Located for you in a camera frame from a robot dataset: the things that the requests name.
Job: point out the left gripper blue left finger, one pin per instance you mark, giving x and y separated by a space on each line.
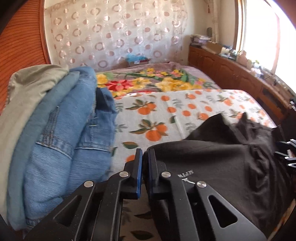
132 184

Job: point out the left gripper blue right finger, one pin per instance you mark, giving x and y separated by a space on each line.
151 173

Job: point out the black pants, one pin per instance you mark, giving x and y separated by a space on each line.
223 182

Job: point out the orange fruit print bedsheet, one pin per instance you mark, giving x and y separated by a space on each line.
144 120

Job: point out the blue folded jeans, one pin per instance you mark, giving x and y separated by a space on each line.
75 146

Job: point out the wooden side cabinet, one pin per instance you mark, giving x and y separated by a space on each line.
230 75

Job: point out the floral pink blanket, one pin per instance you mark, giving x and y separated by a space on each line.
163 77

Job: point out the white plastic jug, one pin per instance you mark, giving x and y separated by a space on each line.
242 58

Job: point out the box with blue cloth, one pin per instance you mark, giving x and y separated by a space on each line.
135 60

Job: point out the cardboard box on cabinet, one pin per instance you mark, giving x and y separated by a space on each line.
213 48

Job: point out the stack of books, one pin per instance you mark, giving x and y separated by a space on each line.
199 40

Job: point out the circle pattern sheer curtain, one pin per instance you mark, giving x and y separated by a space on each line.
103 34

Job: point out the olive green folded pants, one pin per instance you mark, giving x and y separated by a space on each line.
26 89

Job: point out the beige window drape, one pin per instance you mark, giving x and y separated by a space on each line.
214 9

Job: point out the wooden louvered wardrobe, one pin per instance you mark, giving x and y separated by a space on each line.
23 42

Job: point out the window with wooden frame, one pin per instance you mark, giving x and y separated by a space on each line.
268 38

